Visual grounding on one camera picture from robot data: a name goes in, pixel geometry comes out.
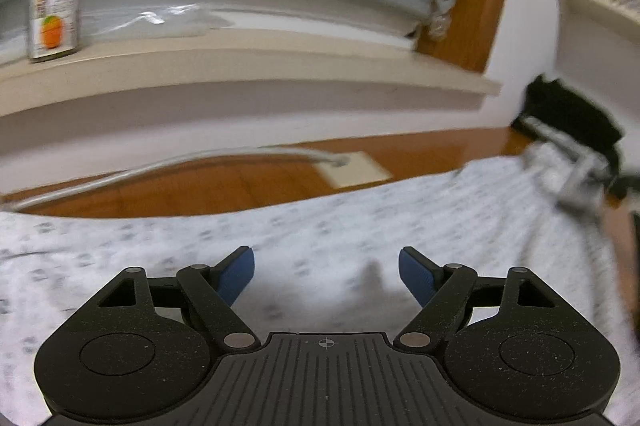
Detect thick black folded sweater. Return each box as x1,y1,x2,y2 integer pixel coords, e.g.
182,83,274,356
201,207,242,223
512,74,626,147

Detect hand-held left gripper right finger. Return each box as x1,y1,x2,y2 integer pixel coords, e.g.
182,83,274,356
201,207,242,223
395,247,558,354

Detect grey white folded garment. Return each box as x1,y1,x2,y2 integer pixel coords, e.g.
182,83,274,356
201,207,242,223
520,115,618,187

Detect glass jar with orange label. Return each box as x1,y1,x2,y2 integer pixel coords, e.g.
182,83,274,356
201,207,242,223
27,0,82,64

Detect grey cable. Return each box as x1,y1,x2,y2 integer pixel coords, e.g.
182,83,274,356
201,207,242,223
0,148,351,211

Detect beige wall shelf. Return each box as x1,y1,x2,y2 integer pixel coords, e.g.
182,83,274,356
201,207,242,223
557,0,640,56

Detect clear plastic bag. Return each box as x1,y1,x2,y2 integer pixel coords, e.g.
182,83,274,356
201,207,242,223
82,3,231,41

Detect beige window sill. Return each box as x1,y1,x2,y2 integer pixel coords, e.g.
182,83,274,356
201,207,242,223
0,38,503,119

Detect white patterned pajama pants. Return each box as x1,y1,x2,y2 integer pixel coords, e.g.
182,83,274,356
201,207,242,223
0,143,640,426

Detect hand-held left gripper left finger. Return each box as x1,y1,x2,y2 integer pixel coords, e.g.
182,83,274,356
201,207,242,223
96,247,258,354

